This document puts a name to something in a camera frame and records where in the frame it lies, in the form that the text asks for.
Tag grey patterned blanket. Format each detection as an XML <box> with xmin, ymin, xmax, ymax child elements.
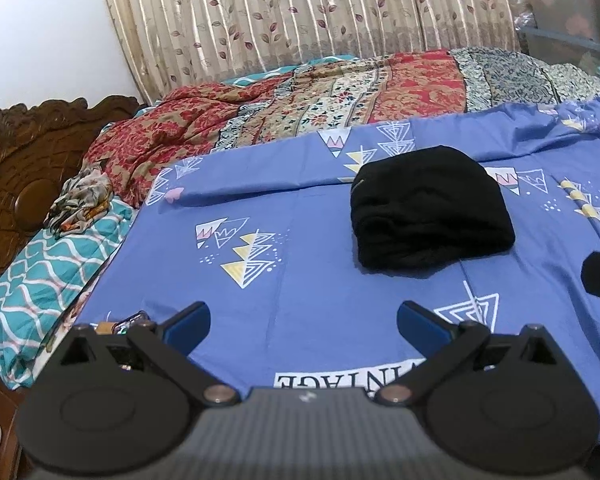
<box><xmin>450</xmin><ymin>47</ymin><xmax>600</xmax><ymax>113</ymax></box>

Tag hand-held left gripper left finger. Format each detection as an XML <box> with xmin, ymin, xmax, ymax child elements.
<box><xmin>55</xmin><ymin>301</ymin><xmax>242</xmax><ymax>407</ymax></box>

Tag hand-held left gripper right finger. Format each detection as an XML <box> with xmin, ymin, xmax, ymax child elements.
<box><xmin>371</xmin><ymin>300</ymin><xmax>567</xmax><ymax>407</ymax></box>

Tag carved wooden headboard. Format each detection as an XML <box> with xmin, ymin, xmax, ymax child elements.
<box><xmin>0</xmin><ymin>96</ymin><xmax>148</xmax><ymax>301</ymax></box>

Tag blue printed bedsheet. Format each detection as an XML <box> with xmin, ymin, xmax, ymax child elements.
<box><xmin>77</xmin><ymin>91</ymin><xmax>600</xmax><ymax>448</ymax></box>

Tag crumpled floral cloth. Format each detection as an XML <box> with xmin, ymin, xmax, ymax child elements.
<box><xmin>45</xmin><ymin>162</ymin><xmax>115</xmax><ymax>238</ymax></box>

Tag clear bin with teal lid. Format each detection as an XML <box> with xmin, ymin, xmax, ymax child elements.
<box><xmin>519</xmin><ymin>0</ymin><xmax>600</xmax><ymax>43</ymax></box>
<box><xmin>519</xmin><ymin>27</ymin><xmax>600</xmax><ymax>77</ymax></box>

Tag black pants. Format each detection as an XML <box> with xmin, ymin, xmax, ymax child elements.
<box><xmin>350</xmin><ymin>145</ymin><xmax>516</xmax><ymax>271</ymax></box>

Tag red floral blanket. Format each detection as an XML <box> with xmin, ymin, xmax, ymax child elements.
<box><xmin>82</xmin><ymin>51</ymin><xmax>468</xmax><ymax>208</ymax></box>

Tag teal wave-pattern pillow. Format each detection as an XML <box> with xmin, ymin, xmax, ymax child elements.
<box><xmin>0</xmin><ymin>199</ymin><xmax>137</xmax><ymax>390</ymax></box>

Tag beige leaf-print curtain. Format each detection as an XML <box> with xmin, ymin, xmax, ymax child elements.
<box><xmin>96</xmin><ymin>0</ymin><xmax>531</xmax><ymax>103</ymax></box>

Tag small items beside pillow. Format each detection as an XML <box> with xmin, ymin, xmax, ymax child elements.
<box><xmin>94</xmin><ymin>311</ymin><xmax>152</xmax><ymax>337</ymax></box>

